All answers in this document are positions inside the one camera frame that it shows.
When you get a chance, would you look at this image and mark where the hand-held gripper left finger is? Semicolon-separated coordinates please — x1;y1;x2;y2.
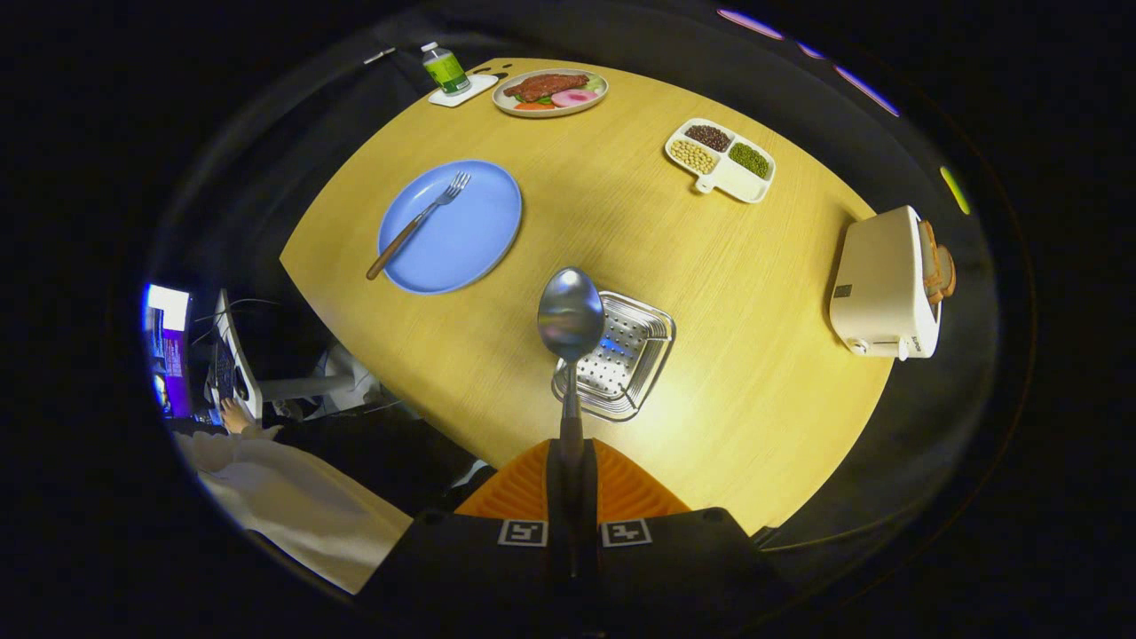
355;439;573;613

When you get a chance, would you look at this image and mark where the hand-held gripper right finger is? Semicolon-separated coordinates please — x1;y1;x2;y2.
577;439;791;613

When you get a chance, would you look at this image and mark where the metal spoon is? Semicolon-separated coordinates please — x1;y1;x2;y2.
537;266;606;471

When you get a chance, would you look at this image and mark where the wooden handled metal fork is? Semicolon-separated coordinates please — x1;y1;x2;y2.
366;170;472;281

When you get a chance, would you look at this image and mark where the metal drainer basket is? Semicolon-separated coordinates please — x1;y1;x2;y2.
551;290;676;422

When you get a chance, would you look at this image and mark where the blue round plate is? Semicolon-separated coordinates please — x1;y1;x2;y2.
377;159;524;296

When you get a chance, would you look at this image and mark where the white toaster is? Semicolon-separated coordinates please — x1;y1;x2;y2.
829;205;943;361

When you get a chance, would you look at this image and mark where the white divided tray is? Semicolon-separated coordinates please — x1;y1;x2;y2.
664;118;777;204

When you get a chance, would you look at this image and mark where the pile of yellow soybeans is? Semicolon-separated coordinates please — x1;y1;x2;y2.
669;139;718;175

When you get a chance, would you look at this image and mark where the pile of green beans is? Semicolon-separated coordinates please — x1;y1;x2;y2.
730;142;771;178

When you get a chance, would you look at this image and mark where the round beige food plate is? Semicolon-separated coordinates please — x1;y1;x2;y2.
492;68;610;119

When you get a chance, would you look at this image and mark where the white square coaster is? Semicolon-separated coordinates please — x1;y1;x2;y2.
428;74;500;108

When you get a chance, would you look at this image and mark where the brown steak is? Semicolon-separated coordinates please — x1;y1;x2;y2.
503;74;590;103

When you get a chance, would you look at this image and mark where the green label plastic bottle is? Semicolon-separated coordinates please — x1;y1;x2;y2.
421;41;472;97

